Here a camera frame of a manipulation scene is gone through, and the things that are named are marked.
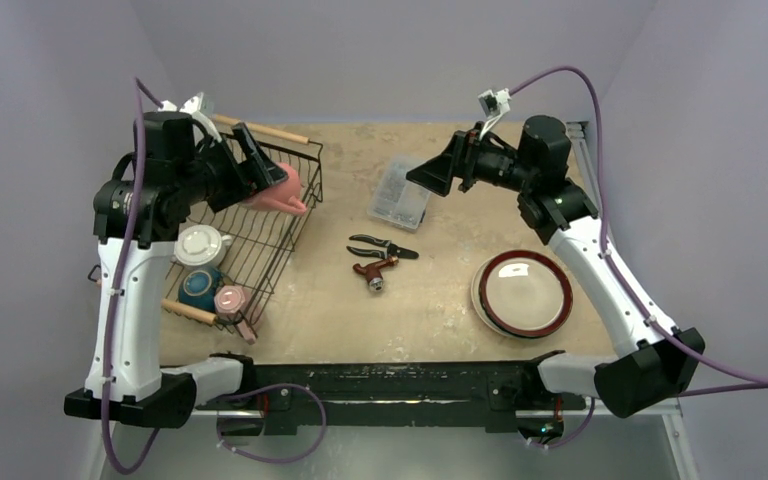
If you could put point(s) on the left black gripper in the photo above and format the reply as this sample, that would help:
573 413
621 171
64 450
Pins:
249 176

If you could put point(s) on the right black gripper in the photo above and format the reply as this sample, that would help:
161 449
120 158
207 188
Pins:
464 158

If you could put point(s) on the pink ceramic mug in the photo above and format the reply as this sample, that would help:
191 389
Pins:
285 197

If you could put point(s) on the pink faceted ceramic cup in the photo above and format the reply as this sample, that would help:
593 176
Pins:
230 304

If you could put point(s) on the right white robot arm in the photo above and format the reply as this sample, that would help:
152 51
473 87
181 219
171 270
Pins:
655 358

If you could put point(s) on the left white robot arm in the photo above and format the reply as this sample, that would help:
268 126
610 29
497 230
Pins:
178 161

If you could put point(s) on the clear plastic screw box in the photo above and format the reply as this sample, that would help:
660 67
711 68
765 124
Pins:
396 200

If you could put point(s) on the red brown faucet tap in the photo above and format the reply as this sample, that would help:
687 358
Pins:
372 272

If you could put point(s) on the green rimmed plate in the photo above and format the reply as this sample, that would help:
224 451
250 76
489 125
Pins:
486 314

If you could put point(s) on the blue ceramic cup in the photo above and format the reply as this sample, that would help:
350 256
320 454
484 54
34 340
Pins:
199 288

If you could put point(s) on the black wire dish rack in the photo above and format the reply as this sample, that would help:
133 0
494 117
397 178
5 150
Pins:
261 245

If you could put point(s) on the black handled pliers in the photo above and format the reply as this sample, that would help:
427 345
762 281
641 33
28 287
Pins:
380 248

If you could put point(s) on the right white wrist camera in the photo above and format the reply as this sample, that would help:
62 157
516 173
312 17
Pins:
495 105

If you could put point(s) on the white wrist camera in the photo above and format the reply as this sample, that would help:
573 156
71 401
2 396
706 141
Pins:
495 105
200 108

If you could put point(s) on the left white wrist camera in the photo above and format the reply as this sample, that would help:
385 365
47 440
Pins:
200 108

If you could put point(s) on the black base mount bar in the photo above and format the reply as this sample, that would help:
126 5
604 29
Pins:
497 396

